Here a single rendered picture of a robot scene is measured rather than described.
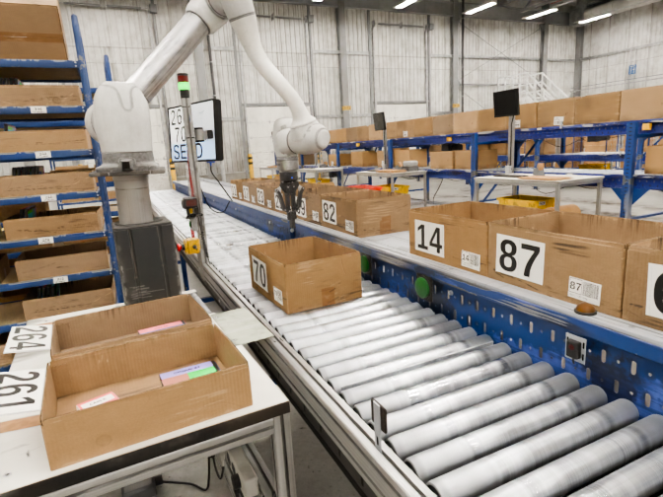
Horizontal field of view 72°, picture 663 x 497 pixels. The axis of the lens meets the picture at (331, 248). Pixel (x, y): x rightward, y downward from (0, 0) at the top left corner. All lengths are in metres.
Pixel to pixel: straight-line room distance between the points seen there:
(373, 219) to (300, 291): 0.67
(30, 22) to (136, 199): 1.28
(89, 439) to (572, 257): 1.08
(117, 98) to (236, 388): 0.97
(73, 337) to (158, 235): 0.39
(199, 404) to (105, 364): 0.32
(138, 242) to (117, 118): 0.38
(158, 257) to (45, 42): 1.42
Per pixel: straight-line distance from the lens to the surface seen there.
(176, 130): 2.74
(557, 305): 1.21
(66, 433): 1.00
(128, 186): 1.61
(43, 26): 2.69
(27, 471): 1.06
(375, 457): 0.89
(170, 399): 0.99
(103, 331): 1.55
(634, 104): 6.45
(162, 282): 1.63
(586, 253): 1.19
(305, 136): 1.73
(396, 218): 2.13
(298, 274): 1.52
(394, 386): 1.11
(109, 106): 1.60
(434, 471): 0.89
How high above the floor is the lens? 1.28
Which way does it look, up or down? 12 degrees down
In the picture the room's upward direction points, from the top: 3 degrees counter-clockwise
